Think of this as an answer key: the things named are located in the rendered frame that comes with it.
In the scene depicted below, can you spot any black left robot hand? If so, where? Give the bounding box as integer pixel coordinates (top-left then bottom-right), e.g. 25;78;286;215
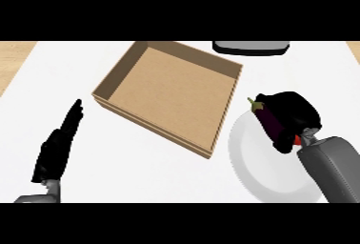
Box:
29;98;85;184

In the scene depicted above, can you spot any purple eggplant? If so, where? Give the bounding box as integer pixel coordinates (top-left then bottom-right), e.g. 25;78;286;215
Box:
246;97;287;145

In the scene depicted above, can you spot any brown cardboard box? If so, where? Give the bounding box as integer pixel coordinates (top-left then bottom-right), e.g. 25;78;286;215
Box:
91;41;244;160

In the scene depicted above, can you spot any grey and black appliance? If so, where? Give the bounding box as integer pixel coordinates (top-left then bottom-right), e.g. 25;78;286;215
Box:
210;41;290;57

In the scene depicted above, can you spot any white plate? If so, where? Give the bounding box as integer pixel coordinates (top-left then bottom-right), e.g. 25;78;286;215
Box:
227;110;328;204

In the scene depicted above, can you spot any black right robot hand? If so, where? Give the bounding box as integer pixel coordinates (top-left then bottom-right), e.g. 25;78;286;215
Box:
253;91;323;154

